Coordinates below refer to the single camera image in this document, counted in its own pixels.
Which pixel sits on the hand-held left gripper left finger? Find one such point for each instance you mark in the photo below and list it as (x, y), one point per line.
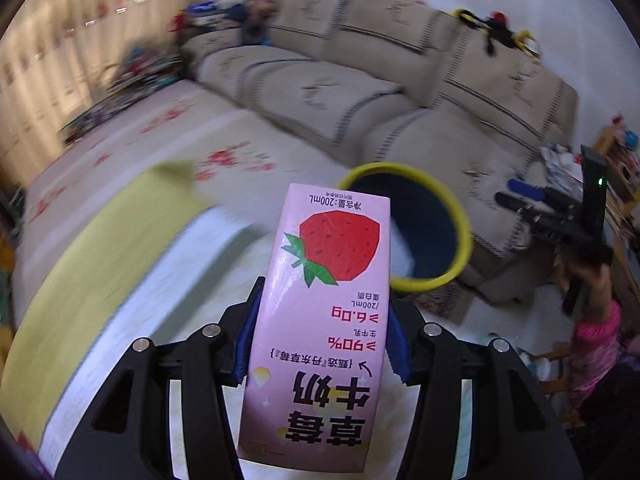
(245, 355)

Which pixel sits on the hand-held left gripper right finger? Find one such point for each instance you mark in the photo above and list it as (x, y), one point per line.
(400, 345)

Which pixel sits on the cream embroidered curtain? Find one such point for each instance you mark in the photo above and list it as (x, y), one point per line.
(75, 35)

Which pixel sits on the yellow black plush toy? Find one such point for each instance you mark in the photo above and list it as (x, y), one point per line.
(495, 30)

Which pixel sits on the person's right hand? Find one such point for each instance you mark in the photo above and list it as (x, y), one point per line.
(595, 285)

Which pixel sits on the red patterned rug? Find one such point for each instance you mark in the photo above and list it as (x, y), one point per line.
(445, 302)

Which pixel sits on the beige fabric sofa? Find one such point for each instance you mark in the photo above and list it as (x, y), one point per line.
(350, 85)

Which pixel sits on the cream floral mat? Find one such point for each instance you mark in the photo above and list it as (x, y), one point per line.
(150, 135)

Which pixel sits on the pink strawberry milk carton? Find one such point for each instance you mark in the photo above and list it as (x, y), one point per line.
(320, 310)

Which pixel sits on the white printed cloth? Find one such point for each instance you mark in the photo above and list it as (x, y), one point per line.
(560, 162)

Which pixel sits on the person's right forearm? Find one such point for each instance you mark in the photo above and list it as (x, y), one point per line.
(595, 355)

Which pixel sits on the yellow rimmed black trash bin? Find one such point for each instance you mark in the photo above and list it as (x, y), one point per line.
(430, 220)

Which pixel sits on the glass coffee table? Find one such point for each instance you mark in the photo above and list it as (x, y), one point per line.
(140, 75)

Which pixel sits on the wooden stool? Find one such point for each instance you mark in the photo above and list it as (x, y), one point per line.
(550, 385)

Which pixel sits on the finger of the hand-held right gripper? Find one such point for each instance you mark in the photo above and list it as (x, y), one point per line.
(530, 189)
(515, 204)

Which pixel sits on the grey neck pillow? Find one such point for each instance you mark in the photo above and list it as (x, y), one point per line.
(256, 34)

